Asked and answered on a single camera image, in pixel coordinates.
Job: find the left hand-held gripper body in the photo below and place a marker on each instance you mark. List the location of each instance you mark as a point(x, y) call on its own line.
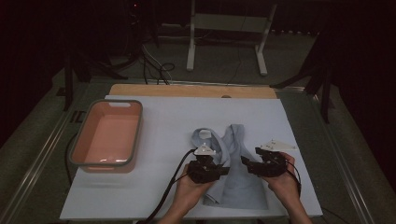
point(202, 171)

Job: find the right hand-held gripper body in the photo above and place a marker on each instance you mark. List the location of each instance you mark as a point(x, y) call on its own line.
point(271, 166)

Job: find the light blue tank top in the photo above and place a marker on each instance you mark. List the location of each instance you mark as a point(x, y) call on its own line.
point(239, 189)

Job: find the pink basin with grey rim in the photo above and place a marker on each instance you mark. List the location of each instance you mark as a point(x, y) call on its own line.
point(109, 137)

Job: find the person's right hand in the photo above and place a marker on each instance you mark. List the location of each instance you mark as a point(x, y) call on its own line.
point(285, 186)

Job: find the person's left hand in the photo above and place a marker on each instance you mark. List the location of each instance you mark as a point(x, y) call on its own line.
point(188, 196)

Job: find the white table sheet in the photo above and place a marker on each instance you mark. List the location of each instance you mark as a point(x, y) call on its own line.
point(124, 193)

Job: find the dark metal stand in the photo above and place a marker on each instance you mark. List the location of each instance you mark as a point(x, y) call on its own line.
point(68, 90)
point(325, 99)

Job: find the metal floor rail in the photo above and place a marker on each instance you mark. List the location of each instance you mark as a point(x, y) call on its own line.
point(36, 165)
point(344, 165)

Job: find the white metal stand frame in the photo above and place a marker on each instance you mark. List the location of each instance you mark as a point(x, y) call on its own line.
point(230, 23)

